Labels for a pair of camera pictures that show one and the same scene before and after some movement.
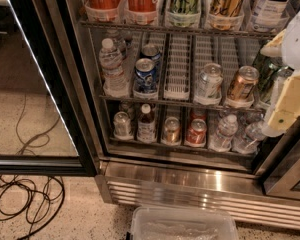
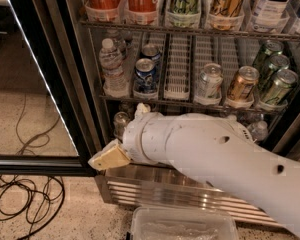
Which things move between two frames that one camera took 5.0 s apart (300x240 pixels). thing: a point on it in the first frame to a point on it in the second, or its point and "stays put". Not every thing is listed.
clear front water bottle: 110,58 stays put
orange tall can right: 142,4 stays put
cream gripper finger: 274,47 to 141,109
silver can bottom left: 122,126 stays put
